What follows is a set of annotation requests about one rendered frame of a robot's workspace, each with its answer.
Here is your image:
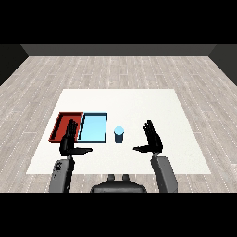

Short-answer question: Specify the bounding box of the dark grey robot body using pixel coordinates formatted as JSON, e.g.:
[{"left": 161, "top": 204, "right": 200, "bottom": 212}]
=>
[{"left": 90, "top": 174, "right": 148, "bottom": 193}]

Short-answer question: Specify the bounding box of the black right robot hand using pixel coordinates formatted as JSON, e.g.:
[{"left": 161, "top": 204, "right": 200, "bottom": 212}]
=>
[{"left": 132, "top": 119, "right": 164, "bottom": 155}]

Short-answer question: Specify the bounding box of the red shallow open box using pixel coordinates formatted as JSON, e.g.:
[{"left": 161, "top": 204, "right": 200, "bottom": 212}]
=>
[{"left": 48, "top": 111, "right": 84, "bottom": 143}]

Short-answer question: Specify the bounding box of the small blue can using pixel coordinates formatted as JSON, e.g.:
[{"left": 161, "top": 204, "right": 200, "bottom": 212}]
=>
[{"left": 113, "top": 125, "right": 125, "bottom": 144}]

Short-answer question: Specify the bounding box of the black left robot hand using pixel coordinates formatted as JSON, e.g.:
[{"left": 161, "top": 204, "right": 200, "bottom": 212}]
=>
[{"left": 58, "top": 118, "right": 94, "bottom": 157}]

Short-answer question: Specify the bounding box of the light blue shallow open box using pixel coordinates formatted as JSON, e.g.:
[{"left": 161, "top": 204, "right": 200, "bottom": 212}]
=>
[{"left": 76, "top": 111, "right": 108, "bottom": 143}]

